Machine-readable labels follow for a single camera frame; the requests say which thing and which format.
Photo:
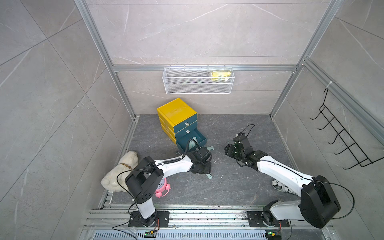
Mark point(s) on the teal drawer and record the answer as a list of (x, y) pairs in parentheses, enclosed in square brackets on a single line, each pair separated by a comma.
[(185, 123), (188, 129), (183, 143)]

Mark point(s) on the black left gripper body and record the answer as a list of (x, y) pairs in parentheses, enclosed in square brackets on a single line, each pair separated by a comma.
[(205, 162)]

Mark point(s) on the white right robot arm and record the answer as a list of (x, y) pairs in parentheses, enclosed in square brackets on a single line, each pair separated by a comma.
[(318, 203)]

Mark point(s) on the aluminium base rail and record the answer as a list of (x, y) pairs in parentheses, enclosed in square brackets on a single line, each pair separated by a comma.
[(201, 222)]

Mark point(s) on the white wire mesh basket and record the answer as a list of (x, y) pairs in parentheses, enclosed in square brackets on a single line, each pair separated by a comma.
[(195, 80)]

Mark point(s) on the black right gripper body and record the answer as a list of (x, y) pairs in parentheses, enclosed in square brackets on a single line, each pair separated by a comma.
[(231, 152)]

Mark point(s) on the teal bottom drawer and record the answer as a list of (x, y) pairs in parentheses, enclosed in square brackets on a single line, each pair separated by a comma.
[(183, 143)]

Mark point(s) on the yellow drawer cabinet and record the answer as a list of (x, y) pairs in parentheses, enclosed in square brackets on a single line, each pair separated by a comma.
[(172, 114)]

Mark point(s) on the teal top drawer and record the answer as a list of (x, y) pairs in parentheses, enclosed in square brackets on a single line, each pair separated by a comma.
[(185, 123)]

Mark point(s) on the white plush teddy bear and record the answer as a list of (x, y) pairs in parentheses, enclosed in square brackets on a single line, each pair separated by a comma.
[(114, 180)]

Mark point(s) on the black wall hook rack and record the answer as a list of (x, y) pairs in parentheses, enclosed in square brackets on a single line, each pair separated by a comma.
[(350, 145)]

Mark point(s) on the pink alarm clock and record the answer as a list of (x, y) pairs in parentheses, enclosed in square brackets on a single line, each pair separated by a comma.
[(163, 188)]

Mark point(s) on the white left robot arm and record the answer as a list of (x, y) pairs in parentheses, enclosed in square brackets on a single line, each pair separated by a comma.
[(143, 181)]

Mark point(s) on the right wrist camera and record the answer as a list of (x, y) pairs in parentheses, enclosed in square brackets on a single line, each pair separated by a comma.
[(240, 137)]

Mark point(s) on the mint knife vertical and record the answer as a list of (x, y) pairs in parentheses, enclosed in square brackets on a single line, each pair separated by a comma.
[(193, 140)]

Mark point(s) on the yellow sponge in basket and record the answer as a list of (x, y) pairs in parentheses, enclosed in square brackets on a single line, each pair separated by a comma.
[(220, 75)]

